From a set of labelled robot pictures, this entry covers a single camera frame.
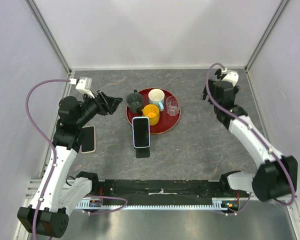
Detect clear glass cup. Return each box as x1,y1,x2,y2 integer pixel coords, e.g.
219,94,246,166
166,95,180,116

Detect slotted cable duct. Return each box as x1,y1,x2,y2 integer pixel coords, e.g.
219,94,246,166
74,198,228,212

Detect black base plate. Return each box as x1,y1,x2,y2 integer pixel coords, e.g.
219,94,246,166
89,179,248,206

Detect black round-base phone stand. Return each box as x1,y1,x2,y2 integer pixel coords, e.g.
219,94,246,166
214,68,224,80

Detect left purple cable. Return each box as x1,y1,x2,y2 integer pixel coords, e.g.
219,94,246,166
24,78,129,240

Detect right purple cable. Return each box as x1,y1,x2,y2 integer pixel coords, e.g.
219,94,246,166
206,62,297,217

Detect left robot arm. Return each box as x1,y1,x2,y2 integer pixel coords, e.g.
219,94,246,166
17,91,123,239

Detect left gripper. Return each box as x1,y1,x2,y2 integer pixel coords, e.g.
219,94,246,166
75,89,123,127

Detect red round tray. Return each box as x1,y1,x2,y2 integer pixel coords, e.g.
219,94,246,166
138,87,181,135

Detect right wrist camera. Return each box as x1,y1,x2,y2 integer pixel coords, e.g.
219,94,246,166
220,68,239,87

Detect light blue mug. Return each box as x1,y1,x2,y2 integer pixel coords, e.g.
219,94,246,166
148,88,165,112

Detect blue case phone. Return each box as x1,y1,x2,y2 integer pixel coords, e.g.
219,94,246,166
132,116,150,149

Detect purple cable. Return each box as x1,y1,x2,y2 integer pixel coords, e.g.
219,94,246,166
24,78,129,240
206,62,297,217

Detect yellow mug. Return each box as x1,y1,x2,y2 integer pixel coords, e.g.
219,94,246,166
142,104,160,126

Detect black folding phone stand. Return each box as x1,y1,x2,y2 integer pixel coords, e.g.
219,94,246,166
135,147,150,159

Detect beige case phone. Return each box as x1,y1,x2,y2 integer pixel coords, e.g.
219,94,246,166
80,125,96,154

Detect dark green mug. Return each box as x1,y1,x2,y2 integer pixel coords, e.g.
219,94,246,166
126,89,144,114

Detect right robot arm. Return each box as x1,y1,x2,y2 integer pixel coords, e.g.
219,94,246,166
202,79,298,205

